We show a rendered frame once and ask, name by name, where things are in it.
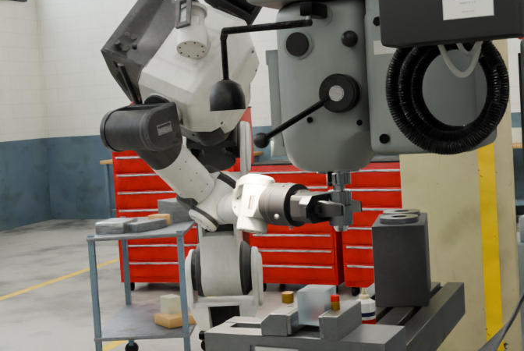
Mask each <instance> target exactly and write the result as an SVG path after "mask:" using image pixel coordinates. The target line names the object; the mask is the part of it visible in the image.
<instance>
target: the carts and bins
mask: <svg viewBox="0 0 524 351"><path fill-rule="evenodd" d="M195 224H196V228H197V240H198V243H200V241H199V230H198V224H197V223H196V222H195V221H194V220H193V219H192V218H191V217H190V216H189V212H188V211H187V210H186V209H185V208H184V207H183V206H182V205H181V204H180V203H179V202H178V201H177V200H176V198H171V199H164V200H158V214H152V215H148V217H137V218H126V216H122V217H119V218H109V219H107V220H104V221H102V222H98V223H95V231H96V232H95V233H94V234H93V235H88V236H87V243H88V254H89V265H90V285H91V296H92V307H93V318H94V342H95V349H96V351H103V346H102V342H108V341H125V340H129V342H128V343H127V344H126V347H125V351H138V350H139V346H138V344H137V343H136V342H134V340H142V339H174V338H183V341H184V351H191V345H190V336H191V335H192V333H193V330H194V328H195V327H196V325H197V323H196V322H195V320H194V318H193V316H192V314H191V310H190V308H189V306H188V302H187V292H186V274H185V254H184V242H183V236H184V235H185V234H186V233H187V232H188V231H189V230H190V229H191V228H192V227H193V226H194V225H195ZM166 237H176V238H177V250H178V262H179V284H180V296H181V301H180V296H177V295H174V294H169V295H165V296H160V300H161V302H154V303H132V299H131V288H130V277H129V255H128V244H127V240H128V239H152V238H166ZM109 240H121V242H122V263H123V274H124V286H125V296H126V305H125V306H124V307H123V308H122V309H121V310H120V311H119V312H118V313H117V314H116V315H115V316H114V317H113V318H112V319H111V320H110V321H109V322H108V323H107V324H106V326H105V327H104V328H103V329H102V330H101V315H100V304H99V293H98V282H97V262H96V250H95V241H109Z"/></svg>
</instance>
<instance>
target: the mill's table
mask: <svg viewBox="0 0 524 351"><path fill-rule="evenodd" d="M366 294H368V295H369V296H370V299H372V300H374V301H375V288H374V283H373V284H372V285H370V286H369V287H368V288H366ZM375 313H376V324H382V325H398V326H405V338H406V351H436V350H437V349H438V348H439V346H440V345H441V343H442V342H443V341H444V340H445V339H446V338H447V336H448V335H449V334H450V332H451V331H452V330H453V328H454V327H455V326H456V325H457V324H458V322H459V321H460V320H461V319H462V317H463V316H464V314H465V313H466V308H465V292H464V282H447V283H446V284H445V285H441V283H440V282H431V288H430V301H429V306H428V307H376V301H375Z"/></svg>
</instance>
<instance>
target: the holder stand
mask: <svg viewBox="0 0 524 351"><path fill-rule="evenodd" d="M371 232H372V247H373V260H374V288H375V301H376V307H428V306H429V301H430V288H431V279H430V250H429V236H428V221H427V213H426V212H423V213H420V210H419V209H411V208H403V209H392V210H386V211H383V214H379V216H378V217H377V219H376V221H375V222H374V224H373V225H372V227H371Z"/></svg>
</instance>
